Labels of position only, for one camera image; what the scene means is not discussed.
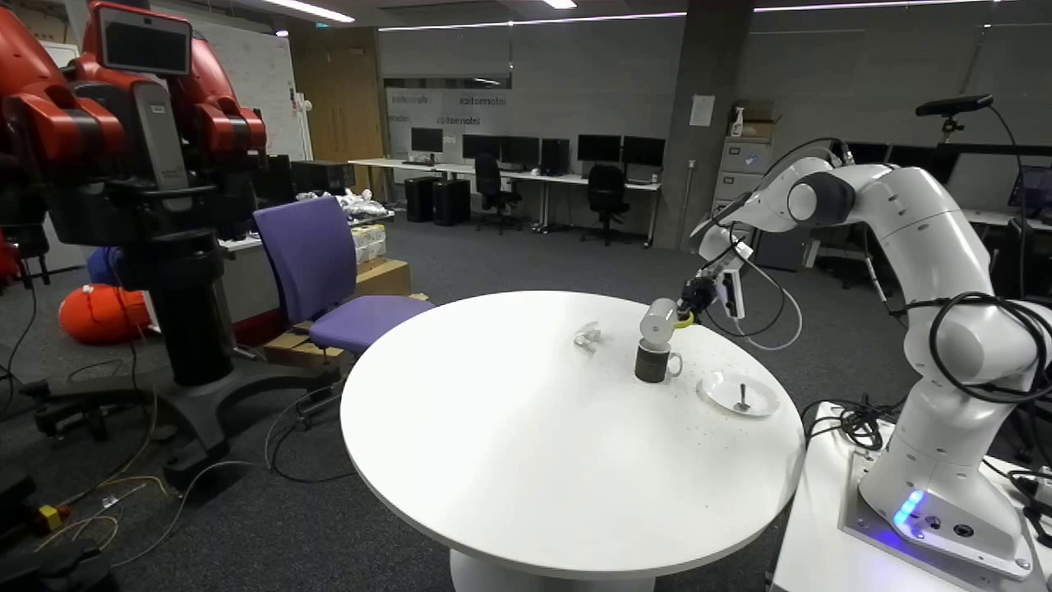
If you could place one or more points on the white mug yellow handle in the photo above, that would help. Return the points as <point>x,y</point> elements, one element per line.
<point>661,320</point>

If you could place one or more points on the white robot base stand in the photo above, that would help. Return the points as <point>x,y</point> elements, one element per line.
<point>834,545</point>

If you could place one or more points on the red Baxter robot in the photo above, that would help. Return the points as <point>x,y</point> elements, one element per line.
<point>139,146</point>

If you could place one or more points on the black and white mug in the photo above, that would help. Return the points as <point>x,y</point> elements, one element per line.
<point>657,364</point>

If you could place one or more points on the grey filing cabinet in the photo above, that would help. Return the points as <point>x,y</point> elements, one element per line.
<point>742,168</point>

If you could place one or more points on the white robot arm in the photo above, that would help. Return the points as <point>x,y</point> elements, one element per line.
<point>973,355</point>

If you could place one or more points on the orange beanbag ball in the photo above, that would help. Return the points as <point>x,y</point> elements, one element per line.
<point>99,315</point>

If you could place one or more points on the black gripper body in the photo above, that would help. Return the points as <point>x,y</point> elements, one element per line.
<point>699,297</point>

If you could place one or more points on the purple office chair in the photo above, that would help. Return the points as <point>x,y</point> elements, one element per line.
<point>313,262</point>

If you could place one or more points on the metal spoon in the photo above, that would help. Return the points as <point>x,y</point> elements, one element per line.
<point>743,400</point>

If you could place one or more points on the round white table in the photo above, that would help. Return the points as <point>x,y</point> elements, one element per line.
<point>515,431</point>

